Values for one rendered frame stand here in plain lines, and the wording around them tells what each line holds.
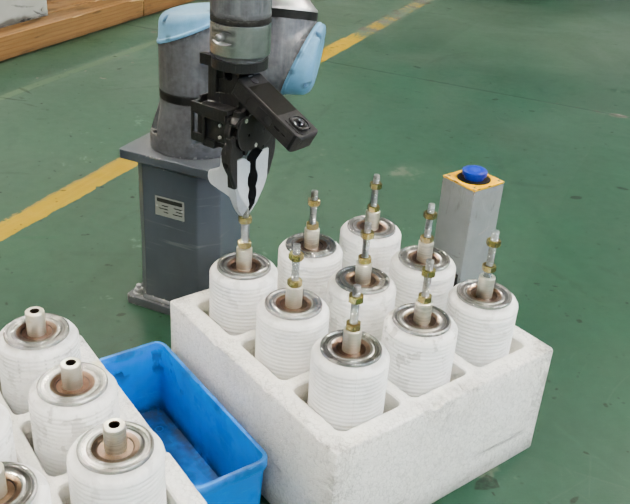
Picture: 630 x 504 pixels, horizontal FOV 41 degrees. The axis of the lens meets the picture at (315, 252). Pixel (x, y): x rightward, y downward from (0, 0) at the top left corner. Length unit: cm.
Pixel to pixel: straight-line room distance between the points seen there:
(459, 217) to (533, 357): 29
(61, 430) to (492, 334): 56
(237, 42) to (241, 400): 46
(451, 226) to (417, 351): 37
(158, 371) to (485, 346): 48
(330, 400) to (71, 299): 71
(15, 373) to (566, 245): 127
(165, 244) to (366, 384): 59
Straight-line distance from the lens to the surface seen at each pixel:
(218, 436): 116
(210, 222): 142
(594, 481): 130
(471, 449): 119
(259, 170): 112
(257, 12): 103
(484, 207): 136
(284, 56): 133
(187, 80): 137
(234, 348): 113
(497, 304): 115
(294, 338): 107
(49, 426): 95
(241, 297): 115
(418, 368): 107
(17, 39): 309
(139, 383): 128
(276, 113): 102
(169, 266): 149
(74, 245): 178
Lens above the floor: 83
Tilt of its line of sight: 28 degrees down
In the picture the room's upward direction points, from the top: 4 degrees clockwise
